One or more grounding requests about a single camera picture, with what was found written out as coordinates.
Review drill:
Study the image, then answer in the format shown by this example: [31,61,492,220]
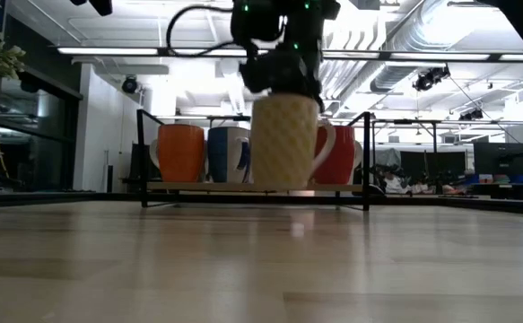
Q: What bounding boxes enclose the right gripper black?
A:
[238,44,327,113]

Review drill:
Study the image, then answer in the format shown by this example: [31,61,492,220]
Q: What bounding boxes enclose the pale yellow textured mug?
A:
[249,92,337,189]

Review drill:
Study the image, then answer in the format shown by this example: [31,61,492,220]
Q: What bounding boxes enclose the blue and white striped mug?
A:
[205,126,252,184]

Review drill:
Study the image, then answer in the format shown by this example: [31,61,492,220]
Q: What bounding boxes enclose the orange mug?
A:
[157,124,206,183]

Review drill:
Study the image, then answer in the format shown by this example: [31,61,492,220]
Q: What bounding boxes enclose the black ceiling spotlight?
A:
[412,65,451,93]
[458,108,484,121]
[120,74,139,95]

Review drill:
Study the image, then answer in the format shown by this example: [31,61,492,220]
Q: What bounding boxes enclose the person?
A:
[382,170,423,195]

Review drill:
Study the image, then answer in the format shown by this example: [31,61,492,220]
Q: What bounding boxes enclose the black background monitor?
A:
[474,142,523,176]
[399,150,467,179]

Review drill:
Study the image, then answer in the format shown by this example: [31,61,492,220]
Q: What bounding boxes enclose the black box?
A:
[128,142,153,181]

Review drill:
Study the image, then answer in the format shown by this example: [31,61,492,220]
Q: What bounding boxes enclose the blue background shelf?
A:
[460,173,523,185]

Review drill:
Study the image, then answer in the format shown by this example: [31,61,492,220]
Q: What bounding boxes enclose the long ceiling light bar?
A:
[57,46,523,63]

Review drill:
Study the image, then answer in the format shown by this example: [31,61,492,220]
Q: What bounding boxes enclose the silver ventilation duct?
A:
[318,0,473,104]

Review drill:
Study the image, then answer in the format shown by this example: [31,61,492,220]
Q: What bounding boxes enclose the black wire wooden mug rack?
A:
[135,109,372,212]

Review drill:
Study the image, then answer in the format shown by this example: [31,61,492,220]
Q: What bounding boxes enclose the black background metal frame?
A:
[370,118,523,198]

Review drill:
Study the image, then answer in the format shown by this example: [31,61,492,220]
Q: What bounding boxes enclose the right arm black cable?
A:
[165,3,244,58]

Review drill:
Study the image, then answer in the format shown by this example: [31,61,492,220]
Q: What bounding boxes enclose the black aluminium rig frame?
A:
[0,190,523,216]

